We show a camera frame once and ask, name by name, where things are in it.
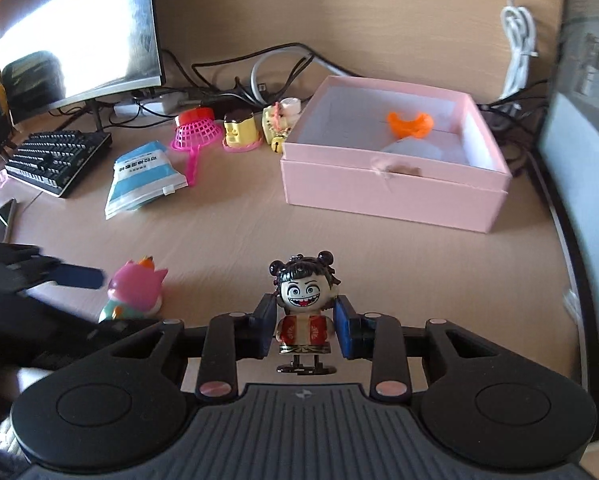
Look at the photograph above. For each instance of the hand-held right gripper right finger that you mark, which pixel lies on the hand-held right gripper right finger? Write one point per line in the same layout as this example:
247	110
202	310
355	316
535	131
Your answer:
345	332

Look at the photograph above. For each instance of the computer monitor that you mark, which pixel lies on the computer monitor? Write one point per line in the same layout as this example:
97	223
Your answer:
79	25

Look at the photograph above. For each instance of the white power strip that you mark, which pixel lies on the white power strip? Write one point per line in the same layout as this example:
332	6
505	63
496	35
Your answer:
154	102

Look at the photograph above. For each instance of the red plastic toy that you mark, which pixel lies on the red plastic toy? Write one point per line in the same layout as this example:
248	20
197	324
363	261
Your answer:
195	114

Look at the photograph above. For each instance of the yellow toy with bell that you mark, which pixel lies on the yellow toy with bell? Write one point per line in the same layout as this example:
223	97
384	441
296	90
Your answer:
275	127

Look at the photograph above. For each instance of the black-haired doll figure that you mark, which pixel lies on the black-haired doll figure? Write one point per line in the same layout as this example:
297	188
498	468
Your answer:
304	300

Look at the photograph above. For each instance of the yellow pudding toy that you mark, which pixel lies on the yellow pudding toy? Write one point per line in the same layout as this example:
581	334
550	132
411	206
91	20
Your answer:
240	130

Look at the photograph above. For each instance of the pink box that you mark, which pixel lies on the pink box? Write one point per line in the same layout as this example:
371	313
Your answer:
394	195

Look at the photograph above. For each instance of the pink crested toy figure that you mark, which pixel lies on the pink crested toy figure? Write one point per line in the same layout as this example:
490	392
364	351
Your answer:
134	290

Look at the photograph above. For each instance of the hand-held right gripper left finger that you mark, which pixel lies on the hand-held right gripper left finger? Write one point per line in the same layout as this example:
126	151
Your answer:
265	330

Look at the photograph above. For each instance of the black keyboard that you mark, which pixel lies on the black keyboard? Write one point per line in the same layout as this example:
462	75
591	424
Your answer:
54	160

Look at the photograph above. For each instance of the blue white packet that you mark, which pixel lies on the blue white packet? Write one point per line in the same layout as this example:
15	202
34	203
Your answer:
144	180

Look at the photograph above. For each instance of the orange plastic toy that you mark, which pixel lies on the orange plastic toy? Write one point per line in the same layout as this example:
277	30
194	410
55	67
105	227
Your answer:
409	122

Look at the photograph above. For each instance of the small white cup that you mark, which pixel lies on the small white cup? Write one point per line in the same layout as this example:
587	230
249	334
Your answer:
290	106

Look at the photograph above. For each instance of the pink toy strainer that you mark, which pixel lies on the pink toy strainer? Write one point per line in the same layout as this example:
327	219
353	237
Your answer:
197	135

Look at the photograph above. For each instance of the wooden desktop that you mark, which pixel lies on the wooden desktop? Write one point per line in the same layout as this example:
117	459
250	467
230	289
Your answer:
229	240

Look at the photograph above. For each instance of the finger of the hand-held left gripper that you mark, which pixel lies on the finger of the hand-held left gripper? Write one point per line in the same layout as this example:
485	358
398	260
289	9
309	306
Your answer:
79	275
124	327

